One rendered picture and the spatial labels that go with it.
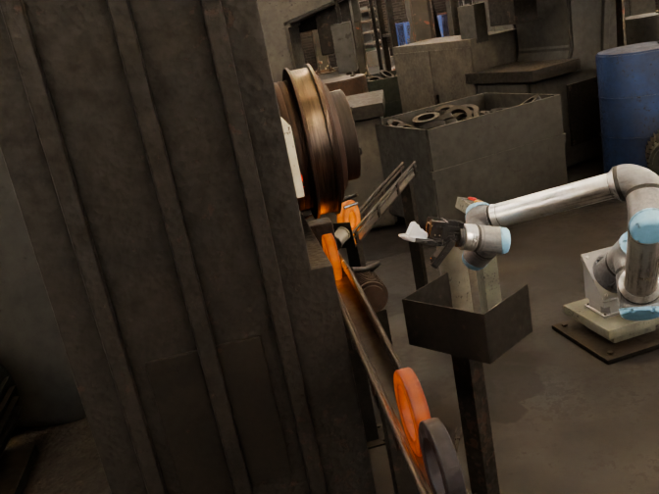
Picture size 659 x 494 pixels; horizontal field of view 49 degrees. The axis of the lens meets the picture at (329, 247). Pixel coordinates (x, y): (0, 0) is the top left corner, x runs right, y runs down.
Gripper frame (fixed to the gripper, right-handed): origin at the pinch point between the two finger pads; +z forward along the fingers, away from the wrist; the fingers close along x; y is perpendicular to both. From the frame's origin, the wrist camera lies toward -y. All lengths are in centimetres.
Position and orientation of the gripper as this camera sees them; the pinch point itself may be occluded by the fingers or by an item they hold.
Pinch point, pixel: (402, 237)
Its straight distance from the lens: 241.0
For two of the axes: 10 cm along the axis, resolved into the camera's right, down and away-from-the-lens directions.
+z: -9.8, -0.8, -1.9
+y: 1.3, -9.6, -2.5
